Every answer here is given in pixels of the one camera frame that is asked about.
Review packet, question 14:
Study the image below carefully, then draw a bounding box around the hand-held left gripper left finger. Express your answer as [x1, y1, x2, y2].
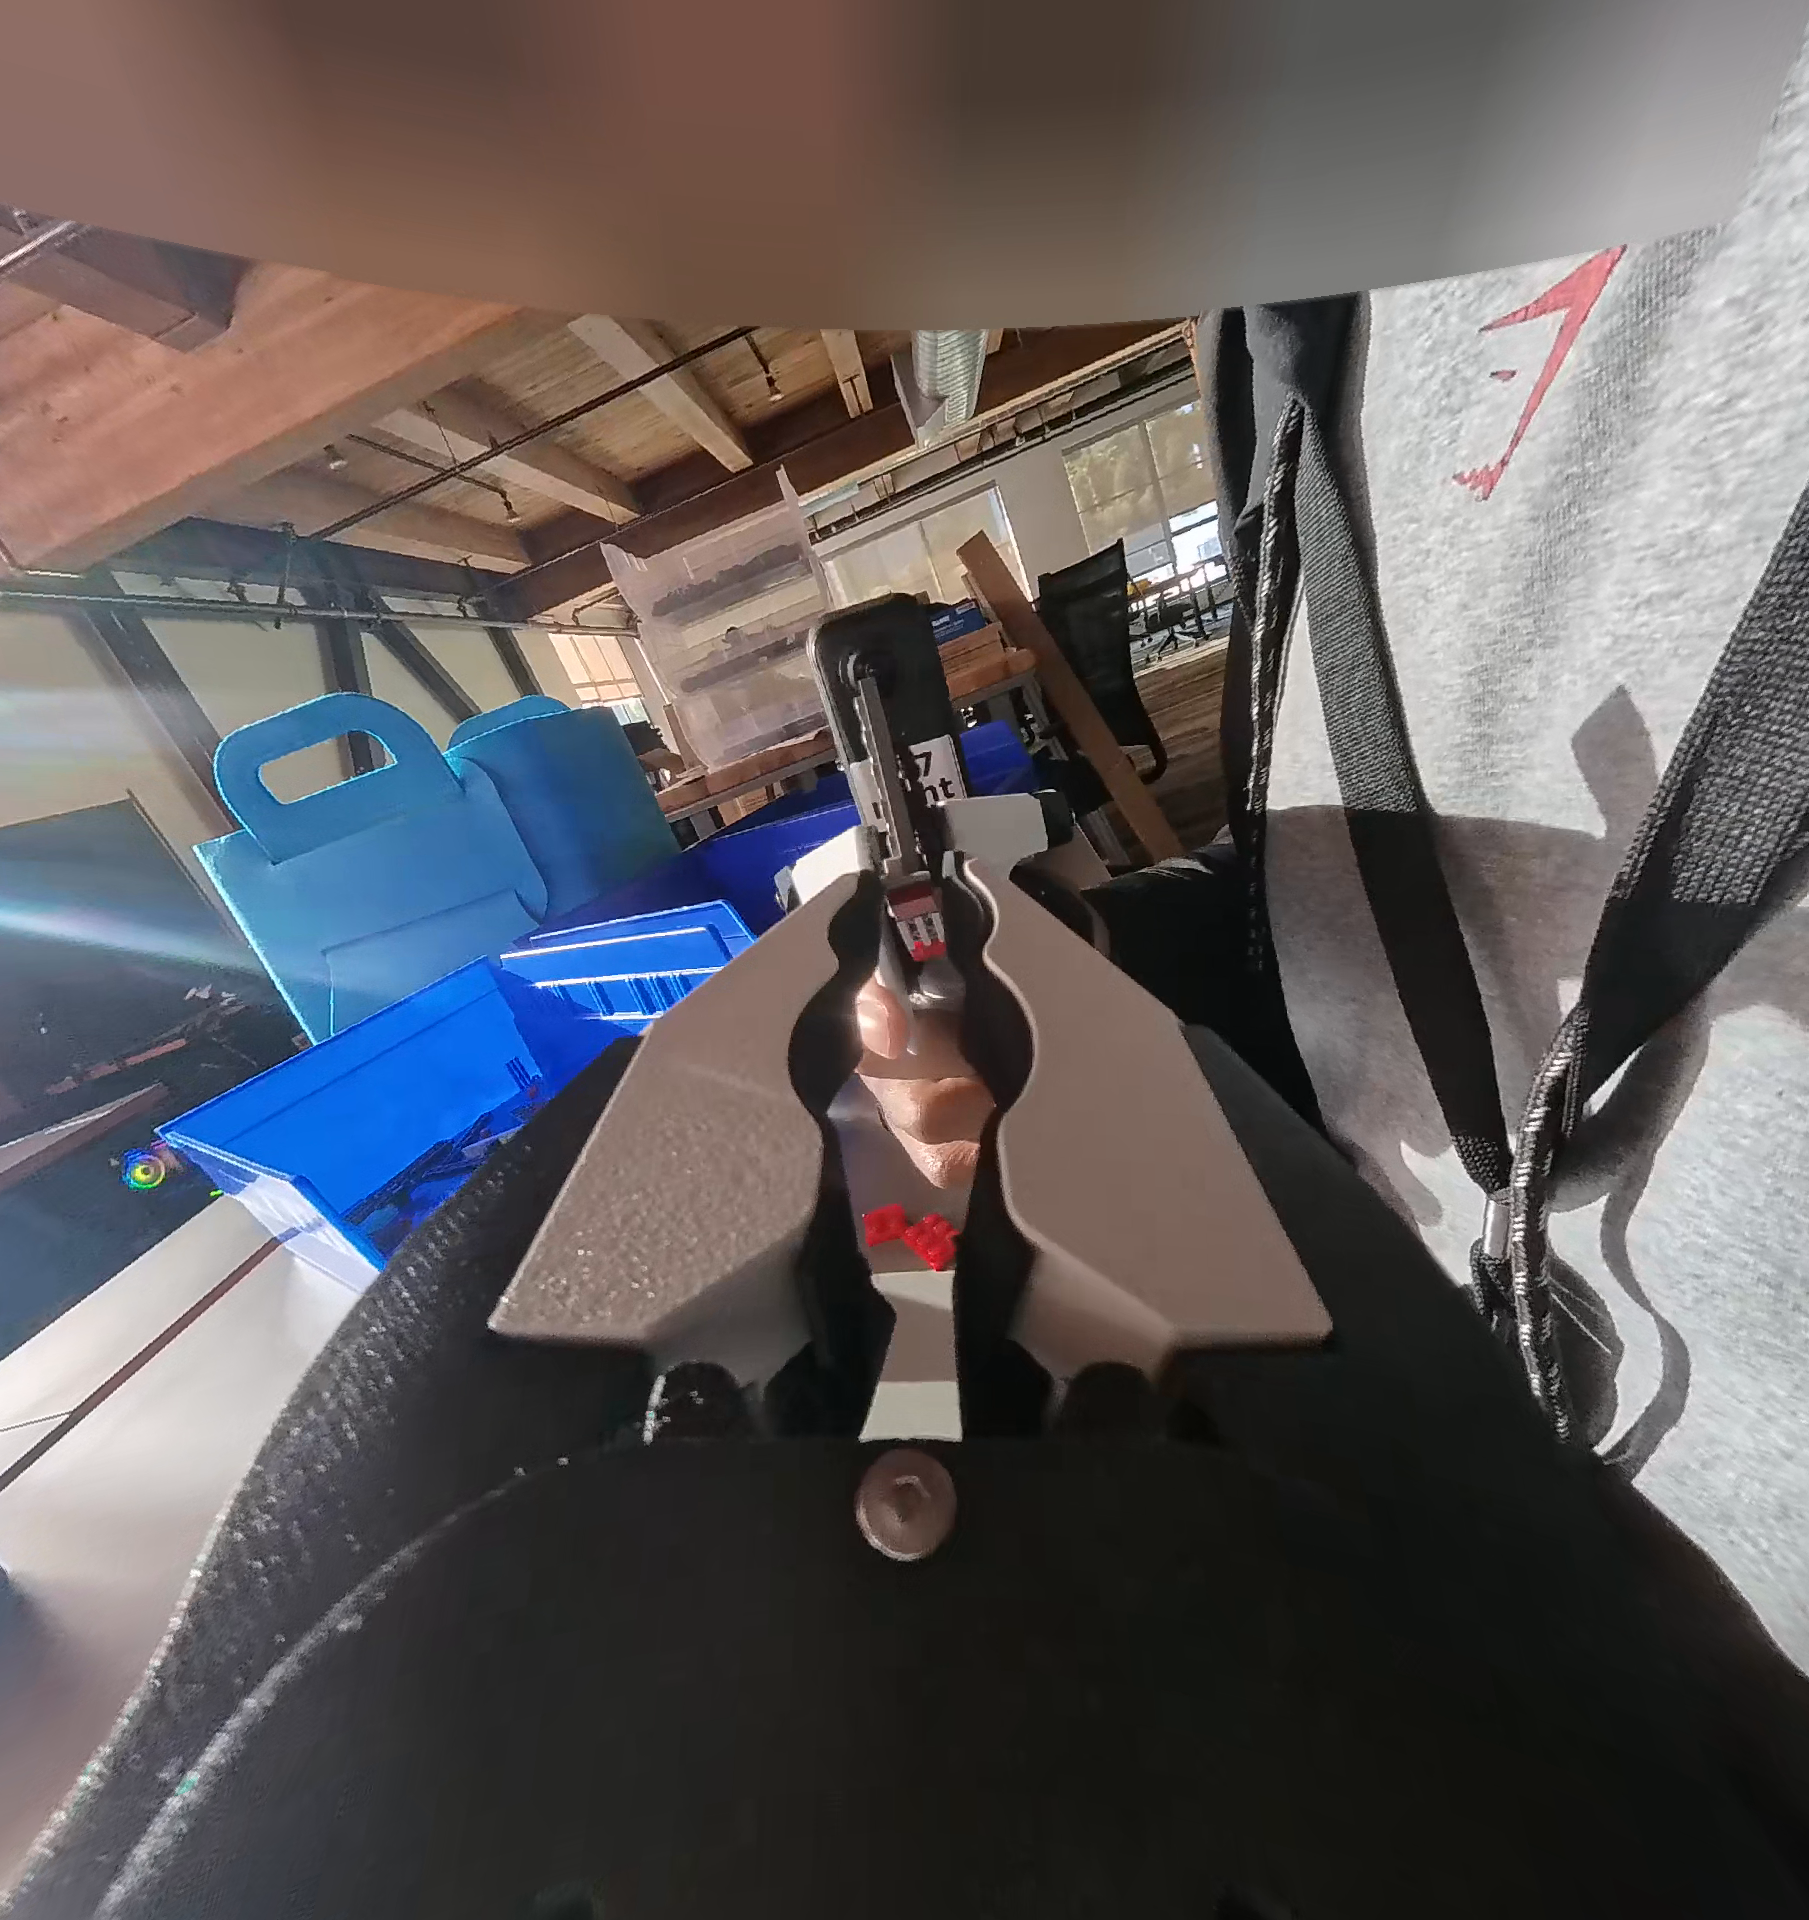
[488, 867, 883, 1403]

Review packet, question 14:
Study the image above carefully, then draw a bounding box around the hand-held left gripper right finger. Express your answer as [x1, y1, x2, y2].
[947, 853, 1334, 1397]

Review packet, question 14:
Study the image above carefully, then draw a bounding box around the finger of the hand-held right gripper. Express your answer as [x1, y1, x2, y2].
[937, 792, 1058, 869]
[774, 821, 867, 910]

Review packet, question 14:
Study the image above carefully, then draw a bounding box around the long black toy brick plate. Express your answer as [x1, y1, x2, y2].
[850, 666, 959, 969]

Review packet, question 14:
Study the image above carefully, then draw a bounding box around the grey desk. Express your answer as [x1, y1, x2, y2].
[0, 1033, 1025, 1907]

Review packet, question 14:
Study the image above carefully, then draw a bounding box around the person's right hand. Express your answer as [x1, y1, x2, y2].
[850, 972, 1001, 1190]

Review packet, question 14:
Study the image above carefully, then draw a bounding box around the wooden table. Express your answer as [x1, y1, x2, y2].
[656, 727, 846, 827]

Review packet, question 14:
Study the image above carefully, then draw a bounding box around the wooden plank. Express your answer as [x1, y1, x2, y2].
[956, 531, 1188, 869]

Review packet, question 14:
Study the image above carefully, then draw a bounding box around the black mesh office chair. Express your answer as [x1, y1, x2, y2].
[1032, 538, 1173, 785]

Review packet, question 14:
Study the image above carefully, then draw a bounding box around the clear plastic drawer unit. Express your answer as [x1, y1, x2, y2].
[597, 467, 834, 770]

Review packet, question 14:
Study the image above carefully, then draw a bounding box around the black monitor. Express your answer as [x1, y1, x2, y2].
[0, 794, 268, 1119]

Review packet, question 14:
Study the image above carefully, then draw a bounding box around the person's grey shirt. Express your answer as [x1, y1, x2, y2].
[1263, 240, 1809, 1725]

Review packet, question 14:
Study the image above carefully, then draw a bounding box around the black computer with coloured lights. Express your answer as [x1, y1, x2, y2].
[0, 1118, 238, 1397]

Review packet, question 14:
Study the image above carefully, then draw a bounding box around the silver ventilation duct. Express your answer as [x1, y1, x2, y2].
[890, 328, 999, 453]

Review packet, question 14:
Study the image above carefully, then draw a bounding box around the black webbing strap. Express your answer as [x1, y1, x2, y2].
[1248, 393, 1521, 1202]
[1504, 389, 1809, 1186]

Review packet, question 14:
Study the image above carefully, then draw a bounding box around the light blue felt handle bag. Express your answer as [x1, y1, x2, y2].
[191, 697, 548, 1047]

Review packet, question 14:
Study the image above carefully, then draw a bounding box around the black braided cord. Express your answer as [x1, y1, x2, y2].
[1473, 1050, 1625, 1449]

